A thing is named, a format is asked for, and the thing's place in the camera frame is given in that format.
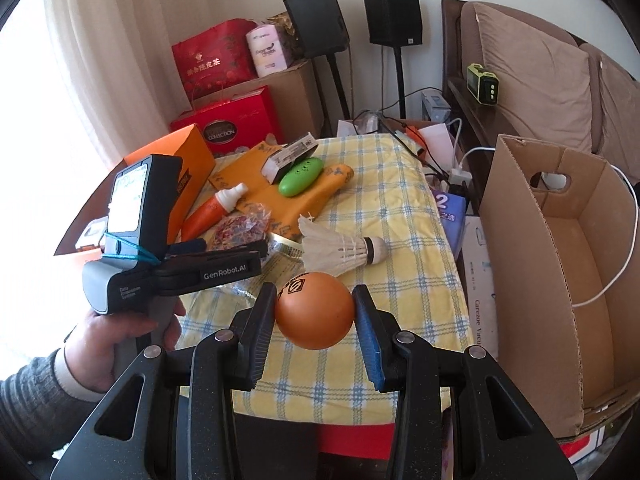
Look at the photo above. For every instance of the person's left hand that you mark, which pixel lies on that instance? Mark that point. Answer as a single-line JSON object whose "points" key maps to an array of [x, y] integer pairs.
{"points": [[90, 345]]}

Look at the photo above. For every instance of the red chocolate box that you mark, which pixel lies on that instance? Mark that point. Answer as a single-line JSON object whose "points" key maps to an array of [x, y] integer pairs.
{"points": [[240, 115]]}

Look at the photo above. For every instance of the small white and black box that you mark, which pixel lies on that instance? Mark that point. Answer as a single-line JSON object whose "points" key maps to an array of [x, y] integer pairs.
{"points": [[285, 157]]}

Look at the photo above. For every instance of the orange fruit box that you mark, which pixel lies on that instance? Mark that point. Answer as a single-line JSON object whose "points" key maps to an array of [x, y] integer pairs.
{"points": [[190, 150]]}

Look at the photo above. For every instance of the red gift bag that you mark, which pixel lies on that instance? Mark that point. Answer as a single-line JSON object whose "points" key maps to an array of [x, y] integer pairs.
{"points": [[215, 60]]}

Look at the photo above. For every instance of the white plastic item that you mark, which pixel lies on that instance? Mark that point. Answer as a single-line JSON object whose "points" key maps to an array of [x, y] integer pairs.
{"points": [[91, 234]]}

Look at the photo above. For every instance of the cardboard box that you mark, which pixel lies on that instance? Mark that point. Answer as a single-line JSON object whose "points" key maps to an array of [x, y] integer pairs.
{"points": [[525, 260]]}

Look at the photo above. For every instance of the white paper box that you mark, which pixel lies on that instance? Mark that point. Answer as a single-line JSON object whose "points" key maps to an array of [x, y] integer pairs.
{"points": [[347, 128]]}

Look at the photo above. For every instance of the white charger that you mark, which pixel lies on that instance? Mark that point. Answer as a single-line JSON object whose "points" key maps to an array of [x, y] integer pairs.
{"points": [[460, 176]]}

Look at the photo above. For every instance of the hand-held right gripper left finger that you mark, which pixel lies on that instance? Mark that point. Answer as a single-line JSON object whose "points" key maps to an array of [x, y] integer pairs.
{"points": [[260, 340]]}

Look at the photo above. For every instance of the green handheld device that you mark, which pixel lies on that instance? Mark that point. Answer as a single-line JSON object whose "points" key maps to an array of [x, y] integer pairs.
{"points": [[482, 85]]}

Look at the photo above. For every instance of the orange knitted scarf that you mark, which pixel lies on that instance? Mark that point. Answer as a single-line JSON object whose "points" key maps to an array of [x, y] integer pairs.
{"points": [[257, 191]]}

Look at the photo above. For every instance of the white curtain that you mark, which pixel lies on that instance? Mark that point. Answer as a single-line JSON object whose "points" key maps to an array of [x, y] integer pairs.
{"points": [[110, 35]]}

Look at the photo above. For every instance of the red table frame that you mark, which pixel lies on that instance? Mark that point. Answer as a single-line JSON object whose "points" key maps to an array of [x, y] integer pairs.
{"points": [[350, 440]]}

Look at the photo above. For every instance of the blue and white carton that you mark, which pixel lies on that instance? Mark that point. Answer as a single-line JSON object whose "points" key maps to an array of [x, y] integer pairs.
{"points": [[435, 105]]}

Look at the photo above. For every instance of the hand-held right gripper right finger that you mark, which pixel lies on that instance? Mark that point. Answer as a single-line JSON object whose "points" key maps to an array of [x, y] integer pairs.
{"points": [[370, 350]]}

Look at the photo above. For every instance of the person's left forearm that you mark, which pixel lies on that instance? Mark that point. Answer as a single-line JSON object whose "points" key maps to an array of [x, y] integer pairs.
{"points": [[35, 410]]}

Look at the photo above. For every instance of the orange spray bottle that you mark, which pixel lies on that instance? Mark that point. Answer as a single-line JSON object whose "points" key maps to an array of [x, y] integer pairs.
{"points": [[205, 212]]}

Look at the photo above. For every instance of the black power adapter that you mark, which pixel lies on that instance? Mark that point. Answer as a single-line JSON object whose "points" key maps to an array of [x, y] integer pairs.
{"points": [[459, 190]]}

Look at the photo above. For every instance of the dried flower packet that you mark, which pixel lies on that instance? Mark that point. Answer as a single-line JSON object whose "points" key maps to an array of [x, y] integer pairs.
{"points": [[240, 225]]}

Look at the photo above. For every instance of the gold patterned bag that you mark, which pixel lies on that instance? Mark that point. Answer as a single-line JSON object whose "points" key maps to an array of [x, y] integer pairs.
{"points": [[286, 22]]}

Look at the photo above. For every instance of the white round object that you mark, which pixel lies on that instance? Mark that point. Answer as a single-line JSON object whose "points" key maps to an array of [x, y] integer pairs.
{"points": [[555, 181]]}

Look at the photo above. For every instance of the orange ball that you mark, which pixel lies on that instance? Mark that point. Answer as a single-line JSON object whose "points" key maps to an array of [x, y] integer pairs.
{"points": [[314, 310]]}

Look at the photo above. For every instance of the dark wooden sofa frame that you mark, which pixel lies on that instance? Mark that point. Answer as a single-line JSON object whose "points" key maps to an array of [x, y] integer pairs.
{"points": [[450, 35]]}

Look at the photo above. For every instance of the white envelope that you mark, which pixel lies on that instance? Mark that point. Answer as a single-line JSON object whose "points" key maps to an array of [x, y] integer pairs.
{"points": [[435, 135]]}

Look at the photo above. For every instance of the yellow checkered tablecloth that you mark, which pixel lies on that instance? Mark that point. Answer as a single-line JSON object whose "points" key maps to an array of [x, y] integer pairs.
{"points": [[400, 260]]}

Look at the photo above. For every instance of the beige sofa cushion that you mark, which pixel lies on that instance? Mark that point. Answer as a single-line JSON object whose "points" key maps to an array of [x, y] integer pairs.
{"points": [[620, 115], [530, 70]]}

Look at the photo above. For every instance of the small orange item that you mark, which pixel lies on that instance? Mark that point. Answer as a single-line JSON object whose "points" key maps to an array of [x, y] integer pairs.
{"points": [[415, 139]]}

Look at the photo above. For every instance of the clear plastic item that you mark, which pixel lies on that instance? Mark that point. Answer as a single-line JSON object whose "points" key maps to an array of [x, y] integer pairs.
{"points": [[372, 121]]}

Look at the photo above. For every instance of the black speaker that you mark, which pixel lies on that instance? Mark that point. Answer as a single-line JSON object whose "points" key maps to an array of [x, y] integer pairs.
{"points": [[317, 20], [392, 15]]}

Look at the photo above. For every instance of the white appliance box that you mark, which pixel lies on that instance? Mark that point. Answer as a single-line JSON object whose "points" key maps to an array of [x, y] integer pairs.
{"points": [[477, 285]]}

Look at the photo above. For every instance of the purple box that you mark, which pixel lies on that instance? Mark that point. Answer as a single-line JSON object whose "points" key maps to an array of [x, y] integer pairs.
{"points": [[450, 210]]}

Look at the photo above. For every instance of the white feather shuttlecock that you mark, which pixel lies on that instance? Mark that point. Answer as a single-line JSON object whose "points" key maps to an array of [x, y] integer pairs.
{"points": [[325, 252]]}

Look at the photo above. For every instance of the pink tissue pack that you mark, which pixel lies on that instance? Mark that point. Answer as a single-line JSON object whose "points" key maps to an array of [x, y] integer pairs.
{"points": [[267, 50]]}

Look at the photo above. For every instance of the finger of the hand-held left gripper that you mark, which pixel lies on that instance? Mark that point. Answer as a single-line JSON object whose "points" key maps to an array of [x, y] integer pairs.
{"points": [[230, 251]]}

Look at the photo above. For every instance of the brown cardboard carton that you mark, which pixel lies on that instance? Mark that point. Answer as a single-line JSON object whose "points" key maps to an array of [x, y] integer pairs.
{"points": [[295, 95]]}

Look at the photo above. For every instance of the green oval case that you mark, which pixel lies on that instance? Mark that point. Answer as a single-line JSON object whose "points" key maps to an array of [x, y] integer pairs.
{"points": [[300, 177]]}

